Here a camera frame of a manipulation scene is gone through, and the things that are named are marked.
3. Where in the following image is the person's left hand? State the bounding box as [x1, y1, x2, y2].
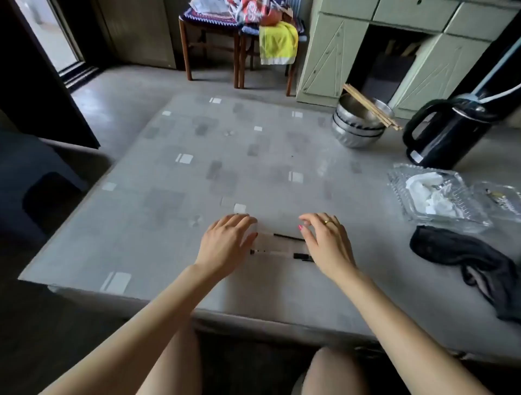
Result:
[194, 213, 259, 282]

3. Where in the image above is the person's right hand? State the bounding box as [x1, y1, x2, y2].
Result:
[298, 212, 358, 284]

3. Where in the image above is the clear pen with black grip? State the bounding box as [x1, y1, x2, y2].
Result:
[249, 249, 315, 263]

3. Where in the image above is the person's right forearm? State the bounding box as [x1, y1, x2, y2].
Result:
[329, 268, 493, 395]

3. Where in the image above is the person's left forearm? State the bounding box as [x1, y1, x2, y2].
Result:
[39, 263, 223, 395]

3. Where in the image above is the thin black pen refill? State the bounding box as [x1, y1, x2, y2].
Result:
[256, 232, 306, 241]

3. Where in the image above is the person's right leg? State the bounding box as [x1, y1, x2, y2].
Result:
[301, 346, 371, 395]

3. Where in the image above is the person's leg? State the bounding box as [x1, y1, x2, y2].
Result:
[136, 321, 203, 395]
[301, 346, 371, 395]

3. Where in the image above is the person's left leg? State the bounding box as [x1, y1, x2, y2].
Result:
[136, 321, 203, 395]

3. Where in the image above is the large clear glass dish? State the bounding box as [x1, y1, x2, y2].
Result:
[386, 162, 494, 235]

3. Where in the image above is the stainless steel bowl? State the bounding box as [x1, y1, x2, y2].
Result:
[332, 112, 385, 139]
[331, 122, 383, 149]
[335, 92, 396, 130]

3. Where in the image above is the crumpled white tissue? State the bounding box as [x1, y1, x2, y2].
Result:
[405, 171, 465, 219]

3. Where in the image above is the black cloth garment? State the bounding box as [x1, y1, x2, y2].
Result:
[409, 225, 521, 324]

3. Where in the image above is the bundle of wooden chopsticks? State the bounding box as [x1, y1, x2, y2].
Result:
[342, 83, 404, 132]

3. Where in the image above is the black electric kettle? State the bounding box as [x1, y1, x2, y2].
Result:
[402, 95, 499, 171]

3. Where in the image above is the small clear glass dish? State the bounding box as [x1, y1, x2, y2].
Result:
[470, 181, 521, 225]

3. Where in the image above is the small metal trinket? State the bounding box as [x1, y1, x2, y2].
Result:
[484, 188, 510, 204]

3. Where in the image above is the wooden chair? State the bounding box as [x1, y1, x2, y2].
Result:
[238, 0, 308, 98]
[178, 0, 241, 90]

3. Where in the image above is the pale green wooden cabinet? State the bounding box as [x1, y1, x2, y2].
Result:
[296, 0, 521, 121]

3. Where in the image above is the yellow towel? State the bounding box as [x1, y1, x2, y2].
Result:
[258, 21, 299, 66]

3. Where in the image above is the dark blue plastic stool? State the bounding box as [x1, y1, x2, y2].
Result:
[0, 130, 90, 245]

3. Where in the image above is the green panel door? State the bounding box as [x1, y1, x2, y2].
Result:
[91, 0, 178, 70]

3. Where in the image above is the colourful clothes pile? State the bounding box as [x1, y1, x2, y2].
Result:
[226, 0, 294, 27]

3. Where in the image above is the white plastic bag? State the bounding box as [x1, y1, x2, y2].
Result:
[189, 0, 231, 16]

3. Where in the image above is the light blue garment steamer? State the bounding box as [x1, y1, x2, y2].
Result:
[454, 39, 521, 107]

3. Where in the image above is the tall black cabinet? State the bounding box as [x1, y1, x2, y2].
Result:
[449, 12, 521, 111]

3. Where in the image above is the dark open door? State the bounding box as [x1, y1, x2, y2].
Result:
[0, 0, 101, 149]

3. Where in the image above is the white steamer hose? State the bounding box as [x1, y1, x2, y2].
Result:
[478, 83, 521, 105]

